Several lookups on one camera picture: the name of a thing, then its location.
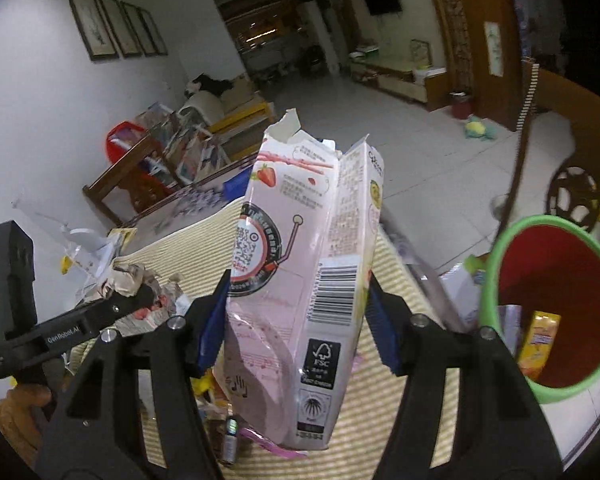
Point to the small wall painting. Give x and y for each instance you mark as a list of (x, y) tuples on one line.
[(493, 47)]

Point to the wooden sofa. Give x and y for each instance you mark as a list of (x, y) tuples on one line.
[(245, 115)]

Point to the white plastic stand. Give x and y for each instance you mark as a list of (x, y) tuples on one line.
[(90, 255)]

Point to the yellow snack packet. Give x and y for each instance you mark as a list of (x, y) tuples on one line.
[(540, 345)]

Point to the small red waste bin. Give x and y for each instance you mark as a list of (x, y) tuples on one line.
[(461, 106)]

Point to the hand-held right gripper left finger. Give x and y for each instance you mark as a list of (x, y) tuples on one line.
[(215, 320)]

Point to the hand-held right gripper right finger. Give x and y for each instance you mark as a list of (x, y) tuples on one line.
[(380, 325)]

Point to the carved wooden chair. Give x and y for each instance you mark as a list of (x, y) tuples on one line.
[(575, 105)]

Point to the red basket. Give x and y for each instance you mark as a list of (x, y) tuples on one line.
[(117, 135)]

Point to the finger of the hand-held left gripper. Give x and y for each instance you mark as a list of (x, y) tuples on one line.
[(125, 305)]

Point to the blue booklet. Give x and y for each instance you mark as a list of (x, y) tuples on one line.
[(237, 182)]

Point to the blue patterned door curtain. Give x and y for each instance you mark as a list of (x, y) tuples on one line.
[(517, 5)]

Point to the person's left hand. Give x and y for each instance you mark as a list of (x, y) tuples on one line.
[(30, 395)]

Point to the pink plastic wrapper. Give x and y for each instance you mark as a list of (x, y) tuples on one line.
[(260, 440)]

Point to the framed puzzle picture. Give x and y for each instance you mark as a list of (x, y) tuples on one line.
[(421, 53)]

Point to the wooden television cabinet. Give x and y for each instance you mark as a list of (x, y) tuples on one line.
[(400, 80)]

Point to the panda plush toy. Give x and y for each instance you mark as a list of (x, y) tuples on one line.
[(210, 82)]

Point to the green striped mat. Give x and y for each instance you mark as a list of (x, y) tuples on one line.
[(200, 250)]

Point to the pink snack box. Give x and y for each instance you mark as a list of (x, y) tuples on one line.
[(305, 260)]

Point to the dark wooden chair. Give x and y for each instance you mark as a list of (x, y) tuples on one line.
[(117, 170)]

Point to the green yellow plush toy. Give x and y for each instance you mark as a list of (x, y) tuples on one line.
[(480, 129)]

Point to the small yellow toy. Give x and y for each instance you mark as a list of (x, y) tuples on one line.
[(67, 263)]

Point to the silver foil wrapper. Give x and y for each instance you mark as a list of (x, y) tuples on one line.
[(510, 327)]

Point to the white book rack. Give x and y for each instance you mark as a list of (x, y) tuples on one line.
[(180, 150)]

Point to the white floor air conditioner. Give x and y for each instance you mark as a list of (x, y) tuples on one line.
[(325, 35)]

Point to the green white cardboard box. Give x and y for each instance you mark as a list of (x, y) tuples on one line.
[(465, 280)]

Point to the red bucket with green rim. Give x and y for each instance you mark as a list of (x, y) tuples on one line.
[(555, 270)]

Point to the small dark bottle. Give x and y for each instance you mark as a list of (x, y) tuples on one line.
[(230, 440)]

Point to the framed wall picture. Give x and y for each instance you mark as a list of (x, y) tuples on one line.
[(119, 25), (153, 31), (92, 22), (140, 29)]

